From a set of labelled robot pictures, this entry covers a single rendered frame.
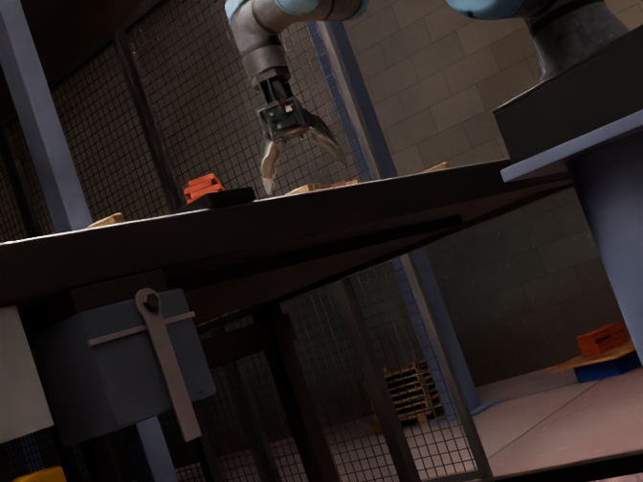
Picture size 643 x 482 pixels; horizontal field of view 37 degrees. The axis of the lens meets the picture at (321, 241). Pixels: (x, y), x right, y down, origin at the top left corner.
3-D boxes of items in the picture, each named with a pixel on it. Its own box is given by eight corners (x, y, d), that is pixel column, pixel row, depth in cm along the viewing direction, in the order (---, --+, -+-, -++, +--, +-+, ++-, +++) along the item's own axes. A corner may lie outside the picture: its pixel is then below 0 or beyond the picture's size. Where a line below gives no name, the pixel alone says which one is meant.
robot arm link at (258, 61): (247, 66, 174) (288, 50, 173) (255, 89, 174) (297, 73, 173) (237, 56, 167) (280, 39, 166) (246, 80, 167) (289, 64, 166)
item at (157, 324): (238, 421, 100) (184, 259, 102) (136, 464, 90) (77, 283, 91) (173, 439, 108) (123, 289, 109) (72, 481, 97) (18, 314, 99)
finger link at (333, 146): (343, 163, 164) (299, 134, 165) (347, 166, 170) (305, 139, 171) (353, 147, 164) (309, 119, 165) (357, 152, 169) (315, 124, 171)
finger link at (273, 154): (248, 187, 166) (262, 137, 166) (255, 190, 172) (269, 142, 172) (264, 192, 166) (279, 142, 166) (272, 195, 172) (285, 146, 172)
